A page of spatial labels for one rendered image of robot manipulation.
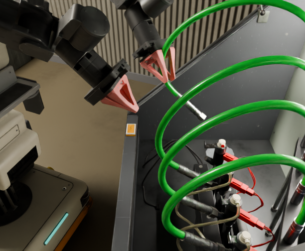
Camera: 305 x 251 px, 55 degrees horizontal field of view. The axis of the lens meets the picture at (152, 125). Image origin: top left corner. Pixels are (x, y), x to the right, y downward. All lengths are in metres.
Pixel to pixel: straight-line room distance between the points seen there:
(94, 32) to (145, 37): 0.24
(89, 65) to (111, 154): 1.69
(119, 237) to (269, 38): 0.69
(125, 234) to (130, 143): 0.31
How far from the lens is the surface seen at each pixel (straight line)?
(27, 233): 1.62
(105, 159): 2.20
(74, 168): 2.19
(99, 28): 0.53
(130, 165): 0.86
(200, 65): 0.94
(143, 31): 0.74
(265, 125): 1.14
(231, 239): 0.58
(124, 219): 0.76
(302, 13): 0.63
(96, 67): 0.58
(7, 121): 1.23
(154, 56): 0.71
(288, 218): 0.64
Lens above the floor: 1.59
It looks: 40 degrees down
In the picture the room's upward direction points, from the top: straight up
